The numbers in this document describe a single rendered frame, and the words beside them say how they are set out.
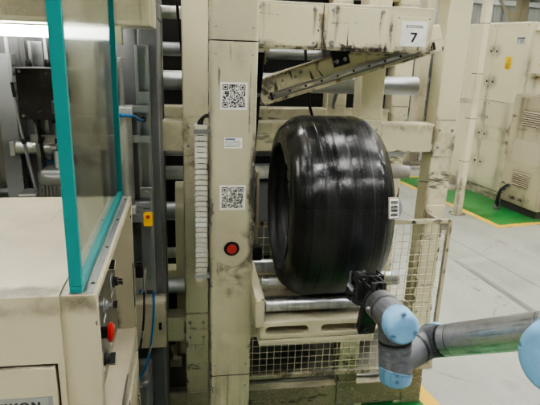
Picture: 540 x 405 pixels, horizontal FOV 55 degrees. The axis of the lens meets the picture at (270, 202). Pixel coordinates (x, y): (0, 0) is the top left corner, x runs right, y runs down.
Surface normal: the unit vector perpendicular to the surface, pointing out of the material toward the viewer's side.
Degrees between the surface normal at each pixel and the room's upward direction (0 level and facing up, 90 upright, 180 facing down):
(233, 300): 90
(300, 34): 90
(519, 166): 90
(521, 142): 90
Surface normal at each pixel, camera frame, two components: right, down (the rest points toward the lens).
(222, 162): 0.15, 0.29
